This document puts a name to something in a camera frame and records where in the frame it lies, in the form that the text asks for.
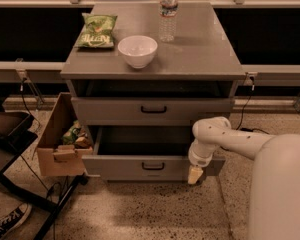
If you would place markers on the cardboard box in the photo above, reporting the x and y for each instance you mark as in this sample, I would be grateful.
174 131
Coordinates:
56 158

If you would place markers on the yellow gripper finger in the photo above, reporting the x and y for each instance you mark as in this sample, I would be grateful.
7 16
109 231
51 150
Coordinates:
194 174

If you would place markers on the grey drawer cabinet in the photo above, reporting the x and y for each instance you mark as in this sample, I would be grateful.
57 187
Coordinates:
199 63

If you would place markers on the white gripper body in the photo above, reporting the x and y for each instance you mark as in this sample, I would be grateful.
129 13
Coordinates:
199 159

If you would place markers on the black white sneaker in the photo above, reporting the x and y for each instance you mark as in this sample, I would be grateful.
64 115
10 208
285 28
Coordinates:
14 219

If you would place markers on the green snack bag in box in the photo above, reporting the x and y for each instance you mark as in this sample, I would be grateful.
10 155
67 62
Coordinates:
72 134

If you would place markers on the grey top drawer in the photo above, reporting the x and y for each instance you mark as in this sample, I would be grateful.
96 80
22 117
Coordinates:
148 111

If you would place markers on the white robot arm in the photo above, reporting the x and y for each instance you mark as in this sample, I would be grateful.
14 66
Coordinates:
274 210

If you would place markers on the grey drawer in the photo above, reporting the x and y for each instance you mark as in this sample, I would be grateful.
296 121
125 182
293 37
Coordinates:
148 111
140 153

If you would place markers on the green chip bag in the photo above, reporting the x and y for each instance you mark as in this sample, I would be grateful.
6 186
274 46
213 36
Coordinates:
97 31

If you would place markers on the clear plastic water bottle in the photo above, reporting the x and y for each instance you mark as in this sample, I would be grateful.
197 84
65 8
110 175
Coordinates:
167 22

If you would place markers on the grey metal railing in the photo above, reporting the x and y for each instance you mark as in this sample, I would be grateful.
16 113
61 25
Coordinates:
23 69

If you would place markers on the white ceramic bowl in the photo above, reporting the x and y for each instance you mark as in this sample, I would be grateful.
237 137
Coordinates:
138 51

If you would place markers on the black rolling cart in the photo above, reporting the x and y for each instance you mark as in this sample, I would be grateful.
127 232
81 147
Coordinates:
15 138

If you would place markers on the black power adapter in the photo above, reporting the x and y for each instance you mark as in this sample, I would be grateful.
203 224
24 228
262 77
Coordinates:
246 129

